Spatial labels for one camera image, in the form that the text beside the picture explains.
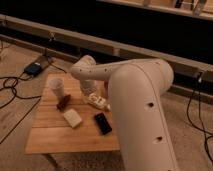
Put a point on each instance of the black power adapter box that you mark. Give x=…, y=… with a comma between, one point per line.
x=33, y=69

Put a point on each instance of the wooden table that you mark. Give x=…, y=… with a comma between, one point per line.
x=51, y=133

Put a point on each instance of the white rectangular block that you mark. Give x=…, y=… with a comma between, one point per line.
x=72, y=117

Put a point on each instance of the translucent plastic cup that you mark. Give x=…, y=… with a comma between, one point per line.
x=57, y=87

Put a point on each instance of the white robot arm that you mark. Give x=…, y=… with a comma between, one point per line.
x=134, y=90

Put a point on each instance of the small white bottle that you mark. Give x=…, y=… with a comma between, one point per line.
x=98, y=102

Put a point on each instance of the black smartphone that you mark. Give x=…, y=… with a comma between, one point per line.
x=102, y=123

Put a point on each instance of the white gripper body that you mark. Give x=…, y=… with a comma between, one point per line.
x=88, y=87

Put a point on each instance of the small reddish brown object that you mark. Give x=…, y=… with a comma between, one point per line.
x=62, y=104

